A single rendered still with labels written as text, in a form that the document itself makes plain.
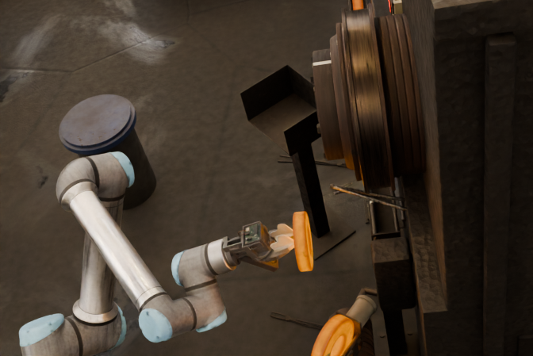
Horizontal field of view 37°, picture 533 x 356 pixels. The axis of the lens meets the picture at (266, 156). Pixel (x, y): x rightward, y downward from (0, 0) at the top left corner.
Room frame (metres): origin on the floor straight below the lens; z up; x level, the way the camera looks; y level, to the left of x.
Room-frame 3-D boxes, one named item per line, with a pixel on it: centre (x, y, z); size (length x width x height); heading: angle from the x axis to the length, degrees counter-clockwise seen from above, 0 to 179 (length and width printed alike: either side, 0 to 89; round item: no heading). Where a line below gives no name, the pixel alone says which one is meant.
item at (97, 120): (2.50, 0.62, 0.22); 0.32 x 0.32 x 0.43
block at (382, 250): (1.23, -0.25, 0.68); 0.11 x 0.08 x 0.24; 78
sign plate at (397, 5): (1.77, -0.46, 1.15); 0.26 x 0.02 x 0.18; 168
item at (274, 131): (2.00, -0.12, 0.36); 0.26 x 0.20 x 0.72; 23
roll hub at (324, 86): (1.48, -0.19, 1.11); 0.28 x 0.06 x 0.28; 168
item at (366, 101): (1.46, -0.28, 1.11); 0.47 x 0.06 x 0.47; 168
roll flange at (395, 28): (1.44, -0.36, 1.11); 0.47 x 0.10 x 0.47; 168
